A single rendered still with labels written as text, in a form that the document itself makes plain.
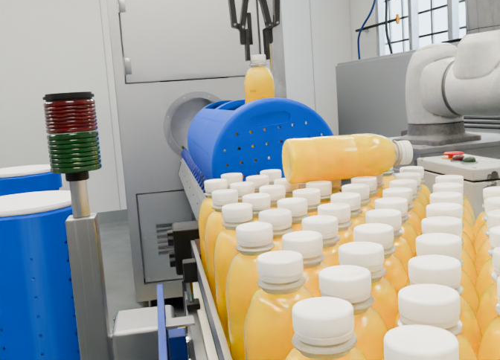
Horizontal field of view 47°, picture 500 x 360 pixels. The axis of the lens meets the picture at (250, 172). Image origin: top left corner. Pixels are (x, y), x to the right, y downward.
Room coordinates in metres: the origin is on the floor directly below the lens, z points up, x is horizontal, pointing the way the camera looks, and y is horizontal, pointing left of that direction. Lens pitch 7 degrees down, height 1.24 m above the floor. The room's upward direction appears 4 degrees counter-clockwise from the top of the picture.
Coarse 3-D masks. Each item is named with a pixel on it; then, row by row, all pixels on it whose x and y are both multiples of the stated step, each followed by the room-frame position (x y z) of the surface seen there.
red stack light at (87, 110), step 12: (48, 108) 0.72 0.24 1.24; (60, 108) 0.71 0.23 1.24; (72, 108) 0.71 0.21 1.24; (84, 108) 0.72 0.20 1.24; (48, 120) 0.72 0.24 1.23; (60, 120) 0.71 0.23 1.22; (72, 120) 0.71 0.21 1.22; (84, 120) 0.72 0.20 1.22; (96, 120) 0.74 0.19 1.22; (48, 132) 0.72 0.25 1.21; (60, 132) 0.71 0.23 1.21
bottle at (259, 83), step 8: (256, 64) 1.34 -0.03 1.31; (264, 64) 1.34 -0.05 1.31; (248, 72) 1.34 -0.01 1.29; (256, 72) 1.33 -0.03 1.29; (264, 72) 1.33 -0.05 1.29; (248, 80) 1.34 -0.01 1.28; (256, 80) 1.32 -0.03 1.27; (264, 80) 1.33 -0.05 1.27; (272, 80) 1.34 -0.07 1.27; (248, 88) 1.33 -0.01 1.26; (256, 88) 1.32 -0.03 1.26; (264, 88) 1.32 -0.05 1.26; (272, 88) 1.34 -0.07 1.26; (248, 96) 1.34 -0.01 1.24; (256, 96) 1.32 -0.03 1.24; (264, 96) 1.33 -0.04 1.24; (272, 96) 1.34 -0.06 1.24; (264, 128) 1.33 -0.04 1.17
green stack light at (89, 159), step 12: (72, 132) 0.73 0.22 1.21; (84, 132) 0.72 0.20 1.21; (96, 132) 0.74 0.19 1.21; (48, 144) 0.73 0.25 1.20; (60, 144) 0.71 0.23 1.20; (72, 144) 0.71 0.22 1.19; (84, 144) 0.72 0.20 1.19; (96, 144) 0.74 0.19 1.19; (60, 156) 0.71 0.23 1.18; (72, 156) 0.71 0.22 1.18; (84, 156) 0.72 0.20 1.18; (96, 156) 0.73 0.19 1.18; (60, 168) 0.71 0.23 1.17; (72, 168) 0.71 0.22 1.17; (84, 168) 0.72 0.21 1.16; (96, 168) 0.73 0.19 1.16
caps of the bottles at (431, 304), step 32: (320, 192) 0.80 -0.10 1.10; (352, 192) 0.80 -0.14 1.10; (384, 192) 0.76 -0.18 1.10; (416, 192) 0.82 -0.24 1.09; (448, 192) 0.71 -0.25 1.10; (256, 224) 0.61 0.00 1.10; (288, 224) 0.66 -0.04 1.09; (320, 224) 0.59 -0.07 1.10; (384, 224) 0.57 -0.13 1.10; (448, 224) 0.55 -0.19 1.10; (288, 256) 0.48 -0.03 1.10; (352, 256) 0.47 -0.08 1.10; (448, 256) 0.48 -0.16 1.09; (320, 288) 0.42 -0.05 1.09; (352, 288) 0.40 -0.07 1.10; (416, 288) 0.38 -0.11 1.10; (448, 288) 0.37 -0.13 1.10; (320, 320) 0.34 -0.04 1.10; (352, 320) 0.35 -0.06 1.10; (416, 320) 0.35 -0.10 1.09; (448, 320) 0.35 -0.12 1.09; (384, 352) 0.30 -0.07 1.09; (416, 352) 0.28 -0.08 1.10; (448, 352) 0.28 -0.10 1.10
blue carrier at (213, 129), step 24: (192, 120) 2.07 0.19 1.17; (216, 120) 1.42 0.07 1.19; (240, 120) 1.23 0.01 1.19; (264, 120) 1.25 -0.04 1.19; (288, 120) 1.25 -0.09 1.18; (312, 120) 1.26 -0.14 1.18; (192, 144) 1.81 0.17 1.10; (216, 144) 1.23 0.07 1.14; (240, 144) 1.23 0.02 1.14; (264, 144) 1.24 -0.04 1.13; (216, 168) 1.22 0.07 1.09; (240, 168) 1.23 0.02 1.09; (264, 168) 1.24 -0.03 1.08
